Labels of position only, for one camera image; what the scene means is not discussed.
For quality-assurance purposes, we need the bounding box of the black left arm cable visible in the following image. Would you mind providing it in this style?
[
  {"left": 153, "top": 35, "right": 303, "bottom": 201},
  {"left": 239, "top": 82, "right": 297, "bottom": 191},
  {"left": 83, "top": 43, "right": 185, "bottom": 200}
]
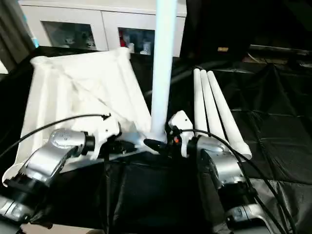
[{"left": 0, "top": 114, "right": 112, "bottom": 157}]

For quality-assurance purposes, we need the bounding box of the white glass-door cabinet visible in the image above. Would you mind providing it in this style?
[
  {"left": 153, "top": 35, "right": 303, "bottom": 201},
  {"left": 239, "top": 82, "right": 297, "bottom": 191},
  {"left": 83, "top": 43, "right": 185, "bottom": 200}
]
[{"left": 19, "top": 0, "right": 187, "bottom": 57}]

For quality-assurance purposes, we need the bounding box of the white plastic table leg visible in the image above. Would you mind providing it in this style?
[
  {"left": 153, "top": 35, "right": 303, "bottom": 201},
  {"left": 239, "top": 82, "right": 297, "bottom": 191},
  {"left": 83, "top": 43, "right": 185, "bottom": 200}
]
[
  {"left": 149, "top": 0, "right": 178, "bottom": 143},
  {"left": 194, "top": 69, "right": 209, "bottom": 138},
  {"left": 207, "top": 71, "right": 253, "bottom": 160},
  {"left": 200, "top": 70, "right": 229, "bottom": 143}
]

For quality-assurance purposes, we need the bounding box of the black work mat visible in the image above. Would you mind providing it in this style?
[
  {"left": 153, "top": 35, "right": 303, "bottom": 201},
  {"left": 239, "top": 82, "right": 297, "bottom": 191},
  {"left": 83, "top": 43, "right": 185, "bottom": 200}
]
[{"left": 0, "top": 46, "right": 312, "bottom": 234}]

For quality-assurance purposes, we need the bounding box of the white upturned plastic table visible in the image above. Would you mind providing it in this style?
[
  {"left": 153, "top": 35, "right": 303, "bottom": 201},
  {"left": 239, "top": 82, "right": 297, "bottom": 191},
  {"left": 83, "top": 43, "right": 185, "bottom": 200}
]
[{"left": 2, "top": 47, "right": 161, "bottom": 188}]

